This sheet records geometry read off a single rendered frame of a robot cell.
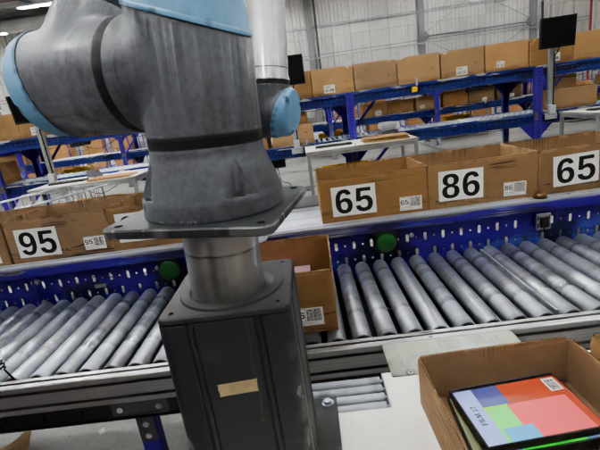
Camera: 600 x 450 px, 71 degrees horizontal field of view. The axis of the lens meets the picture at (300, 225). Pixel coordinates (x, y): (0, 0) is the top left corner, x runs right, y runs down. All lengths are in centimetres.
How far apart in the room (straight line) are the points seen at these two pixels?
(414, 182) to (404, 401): 88
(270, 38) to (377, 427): 73
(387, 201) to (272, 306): 106
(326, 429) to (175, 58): 65
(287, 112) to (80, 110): 36
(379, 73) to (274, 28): 529
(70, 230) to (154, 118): 126
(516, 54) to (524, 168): 507
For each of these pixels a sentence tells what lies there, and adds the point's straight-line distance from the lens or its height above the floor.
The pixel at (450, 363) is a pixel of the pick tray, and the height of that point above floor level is 83.
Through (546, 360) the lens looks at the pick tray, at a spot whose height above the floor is 81.
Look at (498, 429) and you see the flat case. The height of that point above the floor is 80.
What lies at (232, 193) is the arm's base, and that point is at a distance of 52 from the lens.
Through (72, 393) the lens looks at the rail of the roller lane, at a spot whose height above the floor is 71.
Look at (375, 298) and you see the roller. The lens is 127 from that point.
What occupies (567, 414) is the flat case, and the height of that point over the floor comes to 80.
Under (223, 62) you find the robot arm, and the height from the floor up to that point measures 138.
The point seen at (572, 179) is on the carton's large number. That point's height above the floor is 93.
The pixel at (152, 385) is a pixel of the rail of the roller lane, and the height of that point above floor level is 71.
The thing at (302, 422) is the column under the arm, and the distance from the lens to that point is 65.
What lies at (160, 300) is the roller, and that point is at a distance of 153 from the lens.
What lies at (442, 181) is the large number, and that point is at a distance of 159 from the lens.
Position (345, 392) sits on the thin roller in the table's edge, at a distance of 93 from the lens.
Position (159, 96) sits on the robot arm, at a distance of 53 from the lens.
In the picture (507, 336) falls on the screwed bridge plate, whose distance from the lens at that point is 110.
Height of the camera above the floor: 132
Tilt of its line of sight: 16 degrees down
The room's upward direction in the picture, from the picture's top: 8 degrees counter-clockwise
